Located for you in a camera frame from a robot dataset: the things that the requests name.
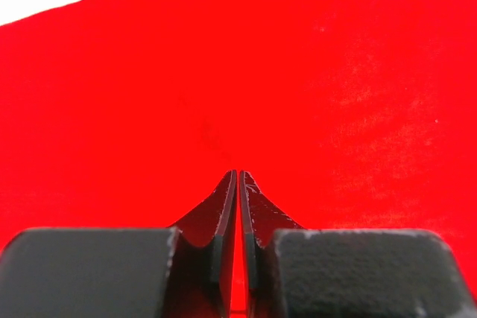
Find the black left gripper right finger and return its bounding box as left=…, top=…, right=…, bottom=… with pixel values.
left=238, top=171, right=308, bottom=317

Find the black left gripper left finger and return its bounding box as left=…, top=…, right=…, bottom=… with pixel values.
left=167, top=170, right=237, bottom=317

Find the red t shirt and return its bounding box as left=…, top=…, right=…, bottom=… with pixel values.
left=1, top=0, right=476, bottom=317

